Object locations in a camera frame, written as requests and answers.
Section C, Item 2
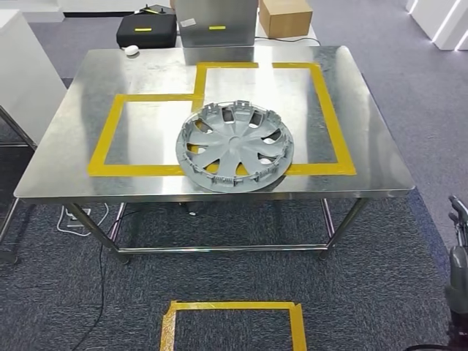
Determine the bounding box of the white power strip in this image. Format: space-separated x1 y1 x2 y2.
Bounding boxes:
66 207 92 229

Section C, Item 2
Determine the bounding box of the white power cable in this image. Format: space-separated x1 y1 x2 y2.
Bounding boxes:
57 203 109 238

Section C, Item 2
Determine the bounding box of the black yellow hand tool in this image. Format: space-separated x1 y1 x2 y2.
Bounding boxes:
139 4 173 15

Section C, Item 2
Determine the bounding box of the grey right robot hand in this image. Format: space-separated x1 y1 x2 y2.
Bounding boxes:
444 195 468 316

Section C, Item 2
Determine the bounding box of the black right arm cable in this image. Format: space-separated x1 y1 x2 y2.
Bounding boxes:
403 341 454 351

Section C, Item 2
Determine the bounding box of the silver plastic hubcap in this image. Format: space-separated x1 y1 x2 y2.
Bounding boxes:
175 100 295 194

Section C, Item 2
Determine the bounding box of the black case with yellow label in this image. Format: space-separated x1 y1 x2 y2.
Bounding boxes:
116 12 178 50

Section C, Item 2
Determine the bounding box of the brown cardboard box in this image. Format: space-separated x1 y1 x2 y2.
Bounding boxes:
258 0 313 39

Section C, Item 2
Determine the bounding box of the thin black cable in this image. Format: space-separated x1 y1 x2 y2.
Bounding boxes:
254 34 322 47

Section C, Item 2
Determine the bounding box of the white block with light strips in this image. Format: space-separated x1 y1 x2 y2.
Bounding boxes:
405 0 468 52

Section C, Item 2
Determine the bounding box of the stainless steel workbench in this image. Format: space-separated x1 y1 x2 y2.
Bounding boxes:
14 45 417 265

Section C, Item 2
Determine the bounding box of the white table with metal legs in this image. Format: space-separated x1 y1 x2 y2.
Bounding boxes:
0 10 68 265

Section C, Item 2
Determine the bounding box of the black floor cable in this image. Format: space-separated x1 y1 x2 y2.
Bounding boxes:
71 211 146 351

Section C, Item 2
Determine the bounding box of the silver metal box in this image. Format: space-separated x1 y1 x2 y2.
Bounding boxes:
174 0 260 48

